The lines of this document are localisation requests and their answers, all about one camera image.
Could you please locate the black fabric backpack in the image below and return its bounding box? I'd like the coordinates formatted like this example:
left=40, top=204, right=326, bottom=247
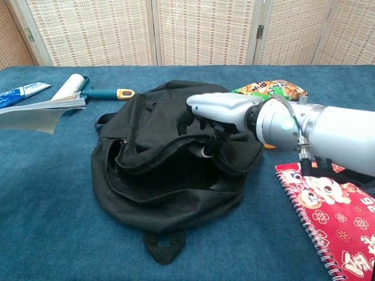
left=90, top=80, right=264, bottom=266

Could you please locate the green orange snack bag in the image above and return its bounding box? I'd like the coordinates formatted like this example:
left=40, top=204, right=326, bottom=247
left=231, top=79, right=309, bottom=103

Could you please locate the woven folding screen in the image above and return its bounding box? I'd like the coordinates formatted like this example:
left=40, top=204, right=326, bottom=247
left=8, top=0, right=375, bottom=67

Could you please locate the blue table cloth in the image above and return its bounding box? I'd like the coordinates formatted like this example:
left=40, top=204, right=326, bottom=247
left=0, top=64, right=375, bottom=281

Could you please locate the teal lint roller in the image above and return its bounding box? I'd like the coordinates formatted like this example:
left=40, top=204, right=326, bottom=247
left=51, top=73, right=136, bottom=116

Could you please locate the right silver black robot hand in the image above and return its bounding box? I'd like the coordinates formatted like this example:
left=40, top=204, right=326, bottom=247
left=176, top=92, right=264, bottom=159

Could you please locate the blue white toothpaste tube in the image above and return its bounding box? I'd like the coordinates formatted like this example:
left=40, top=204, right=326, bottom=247
left=0, top=82, right=52, bottom=109

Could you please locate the red spiral calendar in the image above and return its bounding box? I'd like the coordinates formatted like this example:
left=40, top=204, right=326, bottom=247
left=274, top=162, right=375, bottom=281

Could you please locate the yellow white notebook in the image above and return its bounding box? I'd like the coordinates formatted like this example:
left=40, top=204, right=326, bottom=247
left=0, top=92, right=87, bottom=135

